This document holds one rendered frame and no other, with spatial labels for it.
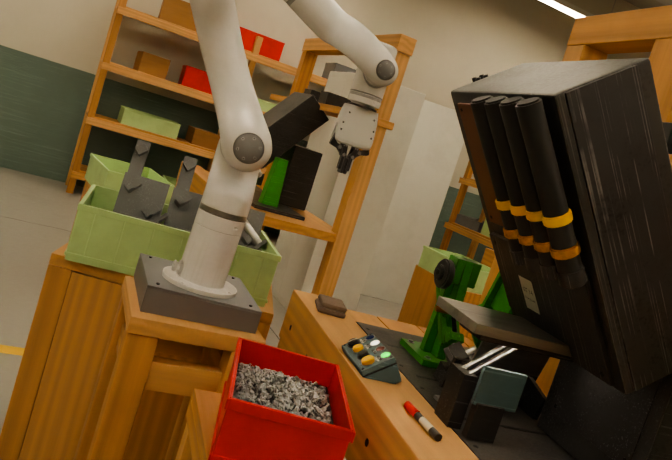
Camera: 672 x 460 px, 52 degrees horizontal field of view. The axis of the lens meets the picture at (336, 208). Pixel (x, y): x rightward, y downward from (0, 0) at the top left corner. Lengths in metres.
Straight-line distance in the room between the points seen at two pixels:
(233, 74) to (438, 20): 7.87
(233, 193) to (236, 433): 0.69
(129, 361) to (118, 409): 0.12
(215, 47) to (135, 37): 6.56
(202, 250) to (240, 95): 0.38
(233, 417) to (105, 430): 0.61
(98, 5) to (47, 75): 0.94
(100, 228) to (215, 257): 0.53
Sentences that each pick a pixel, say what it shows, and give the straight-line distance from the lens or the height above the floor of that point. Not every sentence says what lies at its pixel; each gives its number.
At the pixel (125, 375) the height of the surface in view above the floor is 0.71.
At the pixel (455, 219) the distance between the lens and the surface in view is 8.72.
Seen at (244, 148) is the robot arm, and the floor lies 1.27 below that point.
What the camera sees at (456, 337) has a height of 0.99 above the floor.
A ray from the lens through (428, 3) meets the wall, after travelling 9.37.
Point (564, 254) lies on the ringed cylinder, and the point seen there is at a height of 1.29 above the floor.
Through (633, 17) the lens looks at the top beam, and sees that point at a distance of 2.10.
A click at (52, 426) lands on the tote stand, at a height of 0.27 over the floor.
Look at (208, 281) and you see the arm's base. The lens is 1.69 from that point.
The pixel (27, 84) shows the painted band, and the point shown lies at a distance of 8.16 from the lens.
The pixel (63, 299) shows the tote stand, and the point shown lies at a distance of 2.21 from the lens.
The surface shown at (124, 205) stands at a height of 0.94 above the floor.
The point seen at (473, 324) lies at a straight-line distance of 1.22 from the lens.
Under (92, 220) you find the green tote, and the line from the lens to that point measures 2.10.
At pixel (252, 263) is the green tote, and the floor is 0.92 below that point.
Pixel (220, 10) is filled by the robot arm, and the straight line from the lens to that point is 1.63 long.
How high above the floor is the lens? 1.35
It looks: 5 degrees down
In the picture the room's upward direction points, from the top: 18 degrees clockwise
